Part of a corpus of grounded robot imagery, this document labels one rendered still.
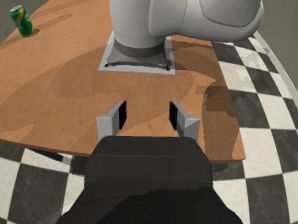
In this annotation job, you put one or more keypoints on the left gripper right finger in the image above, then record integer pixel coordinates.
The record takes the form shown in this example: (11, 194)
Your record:
(182, 122)

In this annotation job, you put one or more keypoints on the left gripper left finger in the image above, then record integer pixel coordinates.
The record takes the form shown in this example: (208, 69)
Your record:
(113, 121)

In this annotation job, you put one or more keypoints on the green and yellow drink can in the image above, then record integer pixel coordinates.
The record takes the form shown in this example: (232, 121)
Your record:
(22, 21)

